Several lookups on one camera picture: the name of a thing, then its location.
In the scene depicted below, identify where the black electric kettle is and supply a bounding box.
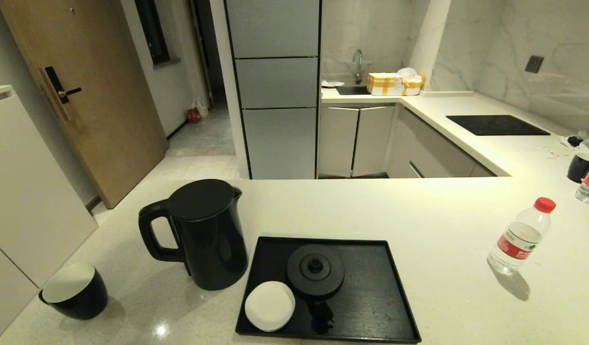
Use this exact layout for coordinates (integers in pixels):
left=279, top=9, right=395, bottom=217
left=138, top=179, right=249, bottom=291

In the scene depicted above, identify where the black cup white inside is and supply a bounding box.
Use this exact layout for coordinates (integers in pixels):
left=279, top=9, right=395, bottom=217
left=566, top=152, right=589, bottom=184
left=39, top=262, right=109, bottom=321

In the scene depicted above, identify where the black round kettle base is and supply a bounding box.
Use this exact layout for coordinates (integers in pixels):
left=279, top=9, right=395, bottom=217
left=286, top=244, right=345, bottom=301

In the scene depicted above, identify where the grey cabinet door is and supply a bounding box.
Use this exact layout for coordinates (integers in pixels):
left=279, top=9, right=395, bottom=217
left=318, top=106, right=360, bottom=178
left=352, top=106, right=396, bottom=178

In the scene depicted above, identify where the tall grey refrigerator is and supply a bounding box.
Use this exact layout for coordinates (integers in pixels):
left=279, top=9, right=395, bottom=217
left=223, top=0, right=322, bottom=180

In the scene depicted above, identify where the chrome faucet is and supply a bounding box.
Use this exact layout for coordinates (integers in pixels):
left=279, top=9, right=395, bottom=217
left=352, top=48, right=363, bottom=85

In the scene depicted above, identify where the grey drawer cabinet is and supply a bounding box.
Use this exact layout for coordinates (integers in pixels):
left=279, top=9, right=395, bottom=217
left=385, top=106, right=497, bottom=179

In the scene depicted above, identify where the white saucer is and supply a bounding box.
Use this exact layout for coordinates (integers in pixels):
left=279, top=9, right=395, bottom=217
left=244, top=281, right=296, bottom=333

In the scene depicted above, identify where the small cardboard box yellow tape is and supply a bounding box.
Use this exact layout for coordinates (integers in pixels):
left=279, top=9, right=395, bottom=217
left=401, top=74, right=426, bottom=96

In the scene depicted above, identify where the black rectangular tray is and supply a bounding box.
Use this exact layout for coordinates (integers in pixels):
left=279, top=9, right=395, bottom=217
left=235, top=236, right=422, bottom=344

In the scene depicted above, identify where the dark window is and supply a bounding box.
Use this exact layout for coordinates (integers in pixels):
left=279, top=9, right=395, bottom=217
left=134, top=0, right=171, bottom=66

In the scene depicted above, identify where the black induction cooktop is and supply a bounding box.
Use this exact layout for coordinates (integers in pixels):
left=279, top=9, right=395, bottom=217
left=446, top=115, right=551, bottom=137

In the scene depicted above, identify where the wooden door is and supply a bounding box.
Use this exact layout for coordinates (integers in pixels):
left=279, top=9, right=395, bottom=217
left=0, top=0, right=169, bottom=210

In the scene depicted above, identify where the white cabinet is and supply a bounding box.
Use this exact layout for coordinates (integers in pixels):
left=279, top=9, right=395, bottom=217
left=0, top=85, right=99, bottom=331

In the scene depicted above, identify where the black door lock handle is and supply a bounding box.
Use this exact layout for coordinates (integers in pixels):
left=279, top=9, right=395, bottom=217
left=39, top=66, right=82, bottom=122

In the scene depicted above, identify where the thin white cable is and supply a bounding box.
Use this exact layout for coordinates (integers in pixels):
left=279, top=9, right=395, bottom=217
left=532, top=144, right=570, bottom=160

